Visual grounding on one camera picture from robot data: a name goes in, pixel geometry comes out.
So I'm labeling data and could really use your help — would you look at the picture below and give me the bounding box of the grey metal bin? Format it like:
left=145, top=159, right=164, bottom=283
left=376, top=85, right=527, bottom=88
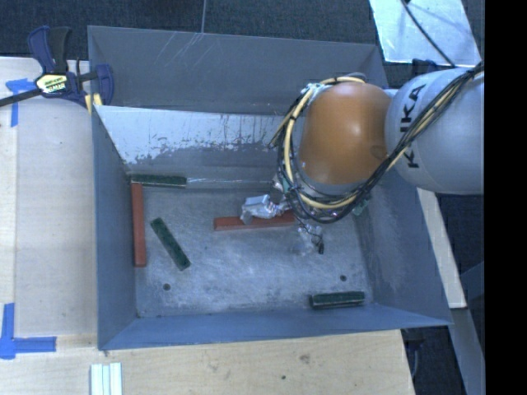
left=86, top=25, right=455, bottom=351

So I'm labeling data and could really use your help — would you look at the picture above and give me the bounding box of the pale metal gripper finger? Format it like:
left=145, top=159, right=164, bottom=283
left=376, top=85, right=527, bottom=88
left=240, top=205, right=283, bottom=225
left=245, top=194, right=273, bottom=211

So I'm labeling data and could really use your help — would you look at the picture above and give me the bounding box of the dark green flat block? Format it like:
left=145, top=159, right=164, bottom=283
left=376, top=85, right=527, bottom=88
left=309, top=290, right=366, bottom=310
left=126, top=172, right=188, bottom=189
left=149, top=216, right=193, bottom=272

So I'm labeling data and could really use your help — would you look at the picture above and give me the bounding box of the red-brown flat block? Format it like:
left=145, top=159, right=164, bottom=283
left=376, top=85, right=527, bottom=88
left=130, top=181, right=148, bottom=268
left=212, top=211, right=298, bottom=233

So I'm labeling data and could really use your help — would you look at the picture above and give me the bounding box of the black cylinder on white bracket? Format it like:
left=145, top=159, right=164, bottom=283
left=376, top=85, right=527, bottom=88
left=297, top=224, right=326, bottom=257

